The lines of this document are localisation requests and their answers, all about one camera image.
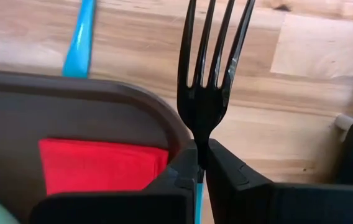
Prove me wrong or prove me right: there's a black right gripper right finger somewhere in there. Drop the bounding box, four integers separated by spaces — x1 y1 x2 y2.
206 139 353 224

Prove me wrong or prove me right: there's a brown plastic tray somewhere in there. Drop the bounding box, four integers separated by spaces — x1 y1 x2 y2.
0 68 193 224

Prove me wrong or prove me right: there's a spoon with teal handle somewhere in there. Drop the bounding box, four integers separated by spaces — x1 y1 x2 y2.
62 0 98 79

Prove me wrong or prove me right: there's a fork with teal handle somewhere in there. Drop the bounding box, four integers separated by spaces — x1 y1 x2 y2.
176 0 257 224

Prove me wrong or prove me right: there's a red cloth napkin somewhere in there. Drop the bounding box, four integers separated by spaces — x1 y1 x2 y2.
38 138 170 196

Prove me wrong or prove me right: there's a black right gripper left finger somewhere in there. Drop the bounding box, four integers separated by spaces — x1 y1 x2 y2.
29 139 199 224

